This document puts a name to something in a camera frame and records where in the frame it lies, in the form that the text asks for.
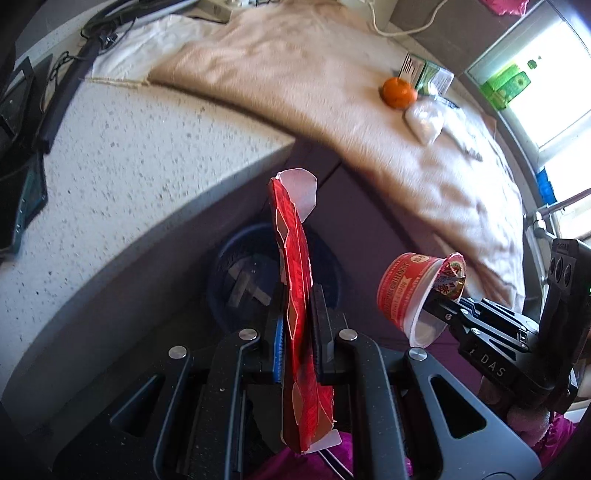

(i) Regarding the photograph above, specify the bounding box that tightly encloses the red snack carton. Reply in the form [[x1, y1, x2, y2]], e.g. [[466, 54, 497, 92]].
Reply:
[[269, 168, 342, 455]]

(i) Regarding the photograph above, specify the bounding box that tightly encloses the black cable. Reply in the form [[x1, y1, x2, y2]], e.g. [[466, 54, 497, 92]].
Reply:
[[78, 0, 139, 49]]

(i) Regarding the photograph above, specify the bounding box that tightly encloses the metal rod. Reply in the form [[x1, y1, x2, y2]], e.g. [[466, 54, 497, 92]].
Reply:
[[522, 189, 591, 241]]

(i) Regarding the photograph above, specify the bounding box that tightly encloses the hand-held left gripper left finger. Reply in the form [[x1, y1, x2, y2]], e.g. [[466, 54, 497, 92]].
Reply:
[[55, 286, 284, 480]]

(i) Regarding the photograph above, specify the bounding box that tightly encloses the person's right hand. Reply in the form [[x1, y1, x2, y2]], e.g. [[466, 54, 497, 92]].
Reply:
[[478, 376, 561, 446]]

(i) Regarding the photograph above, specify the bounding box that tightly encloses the red yogurt cup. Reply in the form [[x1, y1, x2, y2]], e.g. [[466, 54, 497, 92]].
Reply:
[[376, 251, 467, 348]]

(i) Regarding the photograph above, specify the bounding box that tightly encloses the window frame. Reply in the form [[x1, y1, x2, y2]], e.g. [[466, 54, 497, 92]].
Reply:
[[464, 0, 591, 167]]

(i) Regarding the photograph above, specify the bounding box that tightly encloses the blue object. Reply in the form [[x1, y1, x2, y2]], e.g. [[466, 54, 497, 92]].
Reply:
[[538, 168, 555, 204]]

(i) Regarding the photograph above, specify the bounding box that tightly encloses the green packet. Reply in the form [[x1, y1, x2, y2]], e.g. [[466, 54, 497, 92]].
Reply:
[[482, 65, 532, 109]]

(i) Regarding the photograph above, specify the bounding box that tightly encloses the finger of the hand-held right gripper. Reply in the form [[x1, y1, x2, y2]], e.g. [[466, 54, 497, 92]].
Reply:
[[424, 295, 492, 354], [459, 296, 540, 343]]

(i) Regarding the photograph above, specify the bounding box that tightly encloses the black gas stove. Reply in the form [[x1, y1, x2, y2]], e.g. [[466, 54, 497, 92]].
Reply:
[[0, 55, 49, 259]]

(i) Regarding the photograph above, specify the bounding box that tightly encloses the white tissue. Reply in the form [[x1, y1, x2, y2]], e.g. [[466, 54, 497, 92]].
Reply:
[[441, 106, 485, 162]]

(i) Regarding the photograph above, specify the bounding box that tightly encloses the dark blue waste bin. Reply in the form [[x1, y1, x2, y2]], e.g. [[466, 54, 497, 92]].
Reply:
[[205, 224, 345, 335]]

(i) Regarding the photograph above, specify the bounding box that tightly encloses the pink cloth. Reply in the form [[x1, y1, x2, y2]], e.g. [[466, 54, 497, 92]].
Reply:
[[480, 0, 529, 17]]

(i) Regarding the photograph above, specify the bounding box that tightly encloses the long black bar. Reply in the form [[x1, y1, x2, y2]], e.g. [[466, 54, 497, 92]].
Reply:
[[34, 34, 105, 155]]

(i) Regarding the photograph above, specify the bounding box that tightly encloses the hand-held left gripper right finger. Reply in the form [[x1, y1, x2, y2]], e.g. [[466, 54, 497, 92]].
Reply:
[[311, 284, 541, 480]]

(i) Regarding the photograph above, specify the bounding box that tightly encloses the white cloth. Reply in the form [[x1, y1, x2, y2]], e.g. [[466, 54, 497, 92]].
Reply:
[[90, 14, 232, 90]]

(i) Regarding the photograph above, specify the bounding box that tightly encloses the beige blanket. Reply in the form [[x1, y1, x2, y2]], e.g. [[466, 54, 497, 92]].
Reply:
[[148, 0, 527, 319]]

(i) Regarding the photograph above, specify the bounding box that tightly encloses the white cable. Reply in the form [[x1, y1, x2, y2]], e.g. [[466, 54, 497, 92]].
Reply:
[[365, 0, 444, 38]]

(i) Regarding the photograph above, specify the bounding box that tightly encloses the green milk carton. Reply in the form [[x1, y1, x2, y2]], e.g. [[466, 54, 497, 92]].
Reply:
[[399, 53, 455, 95]]

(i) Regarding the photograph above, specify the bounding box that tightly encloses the white power strip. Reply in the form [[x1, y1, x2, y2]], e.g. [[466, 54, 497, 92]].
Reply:
[[196, 0, 278, 21]]

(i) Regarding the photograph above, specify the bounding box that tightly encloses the clear plastic bag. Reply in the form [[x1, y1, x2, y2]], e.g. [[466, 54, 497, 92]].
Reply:
[[404, 99, 446, 146]]

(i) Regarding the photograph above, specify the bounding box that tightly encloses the pink garment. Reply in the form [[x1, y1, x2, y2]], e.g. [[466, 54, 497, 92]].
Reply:
[[245, 443, 411, 480]]

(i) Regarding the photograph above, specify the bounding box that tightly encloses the orange tangerine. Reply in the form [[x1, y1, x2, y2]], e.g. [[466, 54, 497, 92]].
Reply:
[[381, 78, 419, 110]]

